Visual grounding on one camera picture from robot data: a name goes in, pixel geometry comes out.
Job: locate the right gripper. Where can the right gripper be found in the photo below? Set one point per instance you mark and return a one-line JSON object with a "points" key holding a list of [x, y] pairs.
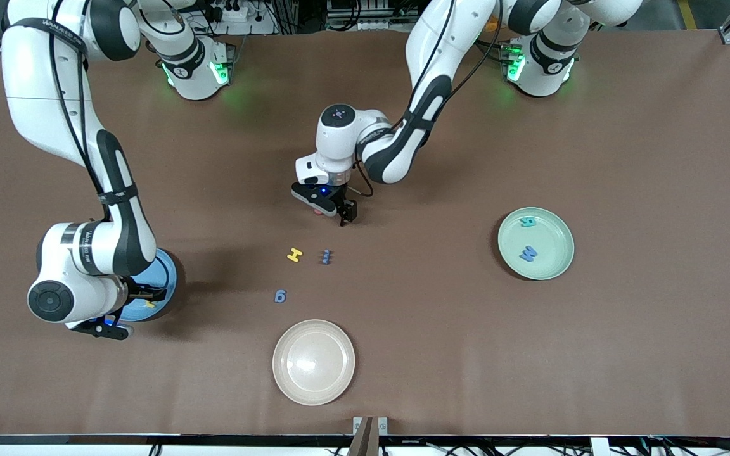
{"points": [[140, 293]]}

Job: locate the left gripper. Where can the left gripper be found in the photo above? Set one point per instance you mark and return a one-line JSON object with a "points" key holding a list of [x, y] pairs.
{"points": [[343, 204]]}

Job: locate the blue foam letter M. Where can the blue foam letter M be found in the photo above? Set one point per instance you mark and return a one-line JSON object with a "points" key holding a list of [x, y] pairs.
{"points": [[528, 254]]}

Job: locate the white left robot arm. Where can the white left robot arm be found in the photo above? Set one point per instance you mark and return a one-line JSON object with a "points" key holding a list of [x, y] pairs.
{"points": [[339, 136]]}

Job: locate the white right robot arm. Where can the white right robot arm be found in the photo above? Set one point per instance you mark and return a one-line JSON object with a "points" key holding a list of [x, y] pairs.
{"points": [[42, 95]]}

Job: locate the blue plate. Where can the blue plate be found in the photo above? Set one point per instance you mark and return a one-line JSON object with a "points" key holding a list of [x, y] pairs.
{"points": [[165, 278]]}

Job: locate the small blue foam letter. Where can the small blue foam letter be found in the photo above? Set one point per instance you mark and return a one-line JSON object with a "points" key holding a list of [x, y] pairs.
{"points": [[326, 256]]}

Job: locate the yellow foam letter H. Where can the yellow foam letter H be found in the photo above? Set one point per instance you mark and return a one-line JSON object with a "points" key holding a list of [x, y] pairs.
{"points": [[294, 255]]}

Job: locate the blue foam letter g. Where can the blue foam letter g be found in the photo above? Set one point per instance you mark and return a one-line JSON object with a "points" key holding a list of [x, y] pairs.
{"points": [[280, 296]]}

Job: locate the beige plate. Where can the beige plate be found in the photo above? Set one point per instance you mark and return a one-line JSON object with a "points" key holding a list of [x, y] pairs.
{"points": [[313, 362]]}

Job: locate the long white power strip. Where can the long white power strip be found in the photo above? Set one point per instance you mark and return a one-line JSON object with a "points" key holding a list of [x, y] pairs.
{"points": [[371, 25]]}

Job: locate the green plate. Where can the green plate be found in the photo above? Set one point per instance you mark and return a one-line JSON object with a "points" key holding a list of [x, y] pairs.
{"points": [[545, 237]]}

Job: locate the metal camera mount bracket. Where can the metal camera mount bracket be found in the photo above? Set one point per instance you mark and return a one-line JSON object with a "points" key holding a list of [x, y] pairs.
{"points": [[365, 437]]}

